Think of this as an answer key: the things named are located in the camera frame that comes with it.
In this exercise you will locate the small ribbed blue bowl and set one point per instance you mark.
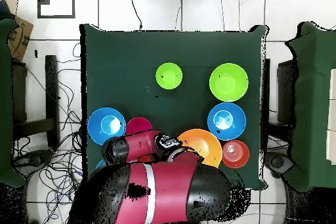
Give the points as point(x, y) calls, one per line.
point(100, 165)

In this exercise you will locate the black chair base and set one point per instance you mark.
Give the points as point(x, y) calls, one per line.
point(31, 159)

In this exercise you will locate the large yellow bowl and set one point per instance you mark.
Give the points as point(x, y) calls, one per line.
point(204, 145)

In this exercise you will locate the small pink bowl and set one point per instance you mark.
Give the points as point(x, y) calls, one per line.
point(138, 125)

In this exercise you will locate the green cloth covered table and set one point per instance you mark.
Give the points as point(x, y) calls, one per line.
point(315, 76)
point(5, 103)

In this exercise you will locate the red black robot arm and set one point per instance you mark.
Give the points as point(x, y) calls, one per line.
point(168, 187)

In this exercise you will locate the black floor stand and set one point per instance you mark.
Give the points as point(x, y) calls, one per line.
point(286, 90)
point(51, 90)

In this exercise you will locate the cardboard box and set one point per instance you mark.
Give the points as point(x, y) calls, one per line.
point(21, 37)

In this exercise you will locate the large blue bowl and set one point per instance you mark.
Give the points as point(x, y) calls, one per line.
point(95, 126)
point(228, 108)

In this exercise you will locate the small green bowl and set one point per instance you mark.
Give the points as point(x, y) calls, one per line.
point(168, 75)

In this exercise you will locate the dark green table cloth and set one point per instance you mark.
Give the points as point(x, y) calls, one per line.
point(118, 63)

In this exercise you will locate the orange bowl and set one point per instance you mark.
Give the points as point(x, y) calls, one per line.
point(235, 155)

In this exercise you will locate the large green bowl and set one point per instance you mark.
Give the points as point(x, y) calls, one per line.
point(228, 82)

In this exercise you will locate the grey base leg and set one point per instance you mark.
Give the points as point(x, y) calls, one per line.
point(281, 163)

